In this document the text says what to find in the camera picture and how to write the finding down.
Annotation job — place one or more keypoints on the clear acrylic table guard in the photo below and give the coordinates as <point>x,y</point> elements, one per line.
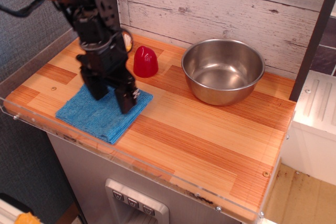
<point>207,164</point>

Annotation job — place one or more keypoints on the dark right vertical post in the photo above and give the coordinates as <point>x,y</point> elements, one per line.
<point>313,44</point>

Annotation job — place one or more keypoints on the white toy sink unit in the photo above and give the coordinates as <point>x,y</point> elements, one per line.
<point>309,146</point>

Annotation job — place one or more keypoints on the grey toy fridge cabinet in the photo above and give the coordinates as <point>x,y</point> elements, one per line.
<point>88,171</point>

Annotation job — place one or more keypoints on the yellow dish brush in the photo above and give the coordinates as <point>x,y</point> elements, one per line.
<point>128,41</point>

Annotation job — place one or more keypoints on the silver dispenser button panel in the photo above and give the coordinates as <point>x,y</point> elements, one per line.
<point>130,206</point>

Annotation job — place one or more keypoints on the yellow object bottom left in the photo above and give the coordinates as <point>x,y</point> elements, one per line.
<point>27,218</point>

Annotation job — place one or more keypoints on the red plastic pepper toy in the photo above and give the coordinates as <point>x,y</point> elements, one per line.
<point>145,62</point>

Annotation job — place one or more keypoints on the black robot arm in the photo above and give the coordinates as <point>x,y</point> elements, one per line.
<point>83,15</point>

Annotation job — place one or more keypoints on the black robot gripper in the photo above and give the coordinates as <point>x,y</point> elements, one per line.
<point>103,65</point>

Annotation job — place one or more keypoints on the stainless steel bowl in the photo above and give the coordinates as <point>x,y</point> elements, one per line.
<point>222,71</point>

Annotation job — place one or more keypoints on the blue towel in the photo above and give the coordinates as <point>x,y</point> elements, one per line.
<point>101,118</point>

